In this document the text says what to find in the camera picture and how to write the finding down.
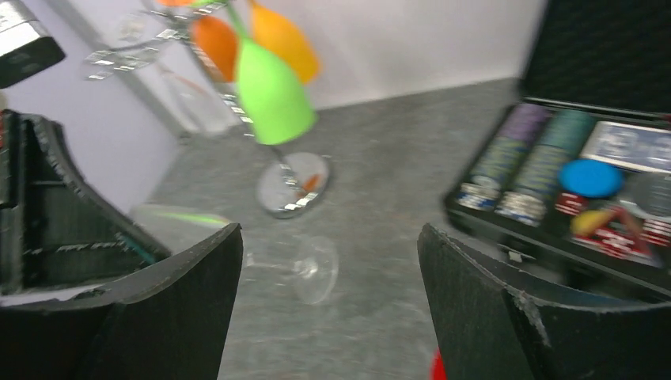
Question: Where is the chrome wine glass rack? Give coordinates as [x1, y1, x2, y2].
[85, 1, 330, 219]

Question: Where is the playing card deck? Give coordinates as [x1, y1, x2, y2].
[580, 121, 670, 173]

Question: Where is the red wine glass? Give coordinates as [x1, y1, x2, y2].
[429, 349, 447, 380]

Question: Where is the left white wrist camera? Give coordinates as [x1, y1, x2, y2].
[1, 0, 66, 89]

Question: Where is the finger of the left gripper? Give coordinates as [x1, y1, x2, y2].
[1, 110, 170, 294]

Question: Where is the black poker chip case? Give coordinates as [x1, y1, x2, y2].
[444, 1, 670, 302]

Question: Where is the orange wine glass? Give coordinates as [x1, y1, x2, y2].
[158, 1, 238, 82]

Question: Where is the yellow wine glass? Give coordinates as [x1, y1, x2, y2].
[249, 0, 320, 84]

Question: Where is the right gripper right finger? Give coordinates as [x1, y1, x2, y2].
[417, 224, 670, 379]

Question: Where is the green wine glass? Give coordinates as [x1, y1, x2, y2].
[227, 10, 317, 146]

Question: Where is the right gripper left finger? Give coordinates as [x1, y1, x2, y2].
[1, 223, 243, 379]

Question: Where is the blue round chip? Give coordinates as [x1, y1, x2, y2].
[559, 159, 624, 199]

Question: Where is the clear wine glass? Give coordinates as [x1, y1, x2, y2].
[114, 8, 237, 138]
[131, 203, 339, 305]

